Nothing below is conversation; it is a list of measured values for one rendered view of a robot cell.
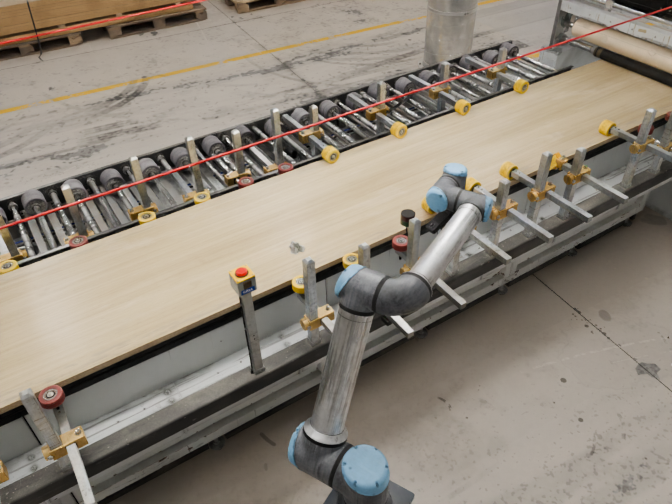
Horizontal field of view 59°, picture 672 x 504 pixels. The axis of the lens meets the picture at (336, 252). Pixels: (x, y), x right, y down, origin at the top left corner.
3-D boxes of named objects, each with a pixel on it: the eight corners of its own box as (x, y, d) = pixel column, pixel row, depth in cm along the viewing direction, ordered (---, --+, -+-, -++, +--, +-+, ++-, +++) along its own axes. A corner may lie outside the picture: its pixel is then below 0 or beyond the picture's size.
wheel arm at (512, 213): (553, 241, 256) (555, 234, 254) (547, 244, 255) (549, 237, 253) (473, 186, 289) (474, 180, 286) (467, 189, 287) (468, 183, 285)
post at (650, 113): (628, 188, 327) (657, 109, 296) (624, 190, 326) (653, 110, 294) (623, 185, 329) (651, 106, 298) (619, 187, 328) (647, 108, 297)
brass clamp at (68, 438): (89, 445, 203) (85, 437, 199) (48, 465, 197) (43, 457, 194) (84, 431, 207) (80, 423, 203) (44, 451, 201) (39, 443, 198)
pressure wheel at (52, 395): (43, 419, 209) (32, 400, 202) (57, 401, 215) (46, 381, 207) (63, 424, 207) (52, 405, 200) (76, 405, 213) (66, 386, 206)
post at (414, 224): (413, 303, 270) (421, 219, 238) (407, 306, 268) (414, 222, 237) (409, 299, 272) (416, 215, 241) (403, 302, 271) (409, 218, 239)
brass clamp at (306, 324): (335, 320, 241) (335, 311, 238) (307, 334, 236) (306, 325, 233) (327, 311, 245) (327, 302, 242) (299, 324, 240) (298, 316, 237)
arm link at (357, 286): (323, 496, 191) (380, 282, 169) (280, 469, 198) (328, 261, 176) (346, 473, 204) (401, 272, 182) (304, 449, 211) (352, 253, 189)
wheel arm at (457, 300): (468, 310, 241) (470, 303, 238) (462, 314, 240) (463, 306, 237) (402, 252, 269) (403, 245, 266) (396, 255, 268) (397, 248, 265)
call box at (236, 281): (257, 291, 206) (255, 274, 201) (239, 299, 203) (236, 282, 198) (248, 279, 211) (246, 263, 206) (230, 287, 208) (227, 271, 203)
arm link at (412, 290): (413, 308, 165) (498, 190, 209) (373, 292, 170) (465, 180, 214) (410, 336, 172) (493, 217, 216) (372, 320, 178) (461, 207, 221)
